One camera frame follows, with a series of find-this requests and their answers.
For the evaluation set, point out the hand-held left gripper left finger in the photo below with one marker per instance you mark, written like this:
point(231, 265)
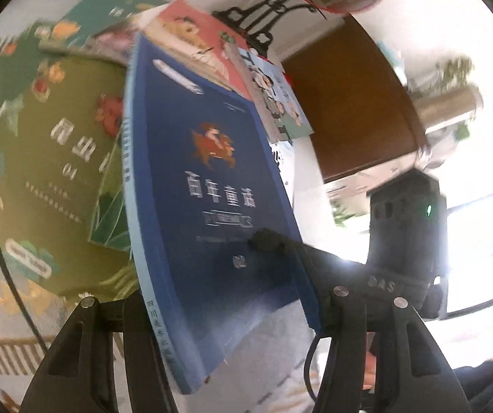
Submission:
point(139, 331)

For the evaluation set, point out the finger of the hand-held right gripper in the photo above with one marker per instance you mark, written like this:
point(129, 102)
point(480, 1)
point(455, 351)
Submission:
point(280, 243)

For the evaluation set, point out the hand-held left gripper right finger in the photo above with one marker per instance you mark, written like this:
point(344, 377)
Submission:
point(345, 322)

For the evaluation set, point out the dark blue book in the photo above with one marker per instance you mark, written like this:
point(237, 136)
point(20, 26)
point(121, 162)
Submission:
point(212, 180)

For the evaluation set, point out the olive green insect book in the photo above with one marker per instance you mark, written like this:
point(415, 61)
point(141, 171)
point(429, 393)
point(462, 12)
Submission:
point(57, 159)

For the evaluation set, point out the bright window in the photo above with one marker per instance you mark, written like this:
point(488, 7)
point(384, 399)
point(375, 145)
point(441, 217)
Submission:
point(478, 232)

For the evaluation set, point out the potted green plant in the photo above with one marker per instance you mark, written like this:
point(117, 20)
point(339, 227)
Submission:
point(444, 103)

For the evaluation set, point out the brown wooden cabinet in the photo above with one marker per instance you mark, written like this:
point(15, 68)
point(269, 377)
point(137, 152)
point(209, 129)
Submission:
point(349, 107)

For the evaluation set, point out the light blue cartoon book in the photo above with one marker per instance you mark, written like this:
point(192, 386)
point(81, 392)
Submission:
point(280, 99)

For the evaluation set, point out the person's dark clothing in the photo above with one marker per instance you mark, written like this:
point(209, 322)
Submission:
point(491, 383)

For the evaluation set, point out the black ornamental stand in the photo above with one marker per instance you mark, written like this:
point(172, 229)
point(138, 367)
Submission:
point(263, 17)

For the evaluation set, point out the pink red cover book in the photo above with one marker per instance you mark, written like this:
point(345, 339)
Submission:
point(190, 34)

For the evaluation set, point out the pink purple cover book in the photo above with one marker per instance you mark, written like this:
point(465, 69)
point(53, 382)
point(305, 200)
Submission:
point(115, 38)

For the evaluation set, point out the teal green book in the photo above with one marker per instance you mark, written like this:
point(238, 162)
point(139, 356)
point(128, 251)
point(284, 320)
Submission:
point(96, 13)

